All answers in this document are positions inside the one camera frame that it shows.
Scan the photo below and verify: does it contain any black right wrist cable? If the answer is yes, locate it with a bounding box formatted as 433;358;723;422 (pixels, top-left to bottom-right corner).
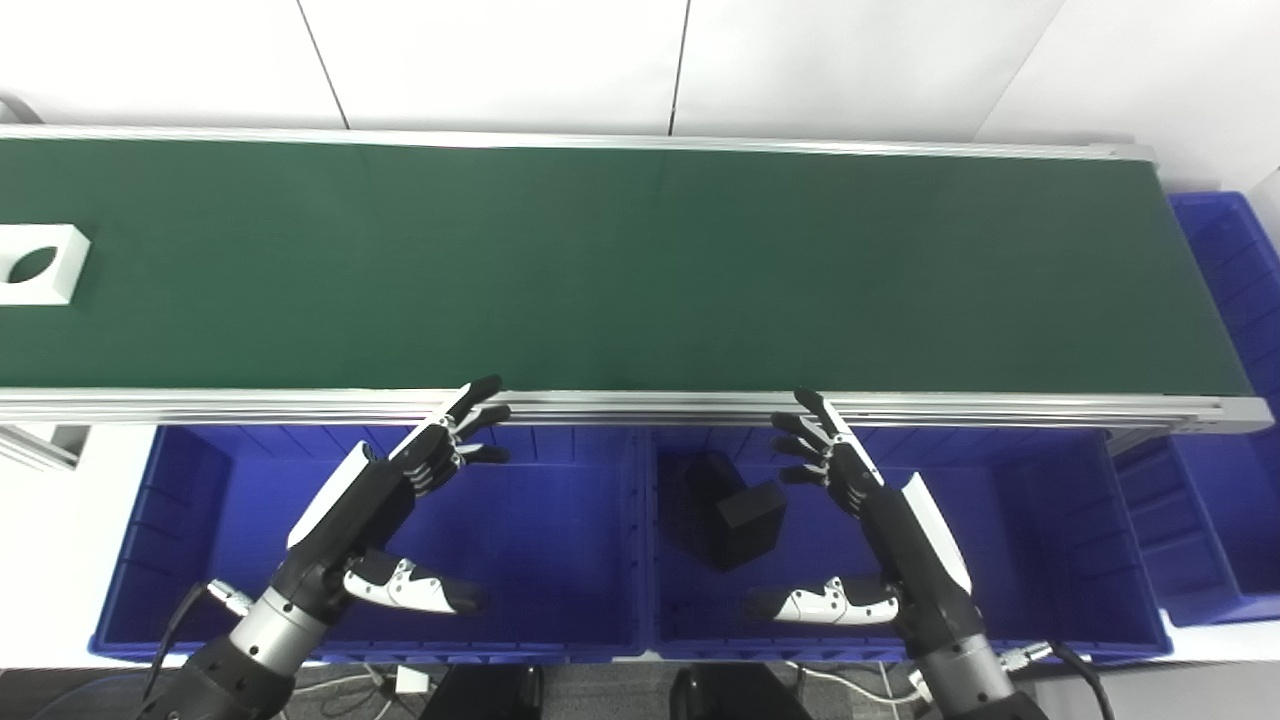
1000;643;1116;720

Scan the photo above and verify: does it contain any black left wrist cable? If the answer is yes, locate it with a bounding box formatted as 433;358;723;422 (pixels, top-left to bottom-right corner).
140;580;251;701

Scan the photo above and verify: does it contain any white floor cable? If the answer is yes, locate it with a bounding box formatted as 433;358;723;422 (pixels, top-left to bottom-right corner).
295;665;401;720

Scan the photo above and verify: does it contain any black robot right leg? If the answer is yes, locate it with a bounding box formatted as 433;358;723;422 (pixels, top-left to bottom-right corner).
670;665;811;720

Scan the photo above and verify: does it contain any black tall block part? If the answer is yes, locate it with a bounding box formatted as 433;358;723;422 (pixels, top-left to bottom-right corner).
683;450;746;561

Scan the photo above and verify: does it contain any green conveyor belt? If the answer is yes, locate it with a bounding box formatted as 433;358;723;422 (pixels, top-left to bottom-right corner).
0;125;1276;436
0;138;1251;396

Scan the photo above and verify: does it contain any blue plastic bin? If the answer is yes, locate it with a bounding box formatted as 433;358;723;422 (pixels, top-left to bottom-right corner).
640;425;1173;663
1110;190;1280;629
88;425;651;666

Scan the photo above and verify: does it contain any black robot left leg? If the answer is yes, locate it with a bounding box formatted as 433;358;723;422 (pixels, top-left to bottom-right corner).
420;665;546;720

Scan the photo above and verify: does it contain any black robot leg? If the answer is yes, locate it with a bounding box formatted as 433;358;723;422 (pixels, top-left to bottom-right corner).
670;665;811;720
420;665;546;720

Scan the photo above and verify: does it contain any aluminium conveyor leg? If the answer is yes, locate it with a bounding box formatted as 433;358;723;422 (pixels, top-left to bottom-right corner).
0;425;91;471

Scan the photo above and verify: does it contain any white square part round hole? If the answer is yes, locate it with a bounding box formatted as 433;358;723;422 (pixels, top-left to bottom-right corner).
0;224;91;307

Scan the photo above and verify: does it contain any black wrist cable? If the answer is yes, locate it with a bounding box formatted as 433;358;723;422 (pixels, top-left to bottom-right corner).
1000;643;1116;720
140;580;251;701

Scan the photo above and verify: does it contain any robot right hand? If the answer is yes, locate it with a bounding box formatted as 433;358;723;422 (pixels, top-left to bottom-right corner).
745;388;986;656

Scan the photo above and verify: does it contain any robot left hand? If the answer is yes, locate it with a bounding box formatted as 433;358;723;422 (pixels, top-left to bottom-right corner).
270;375;513;616

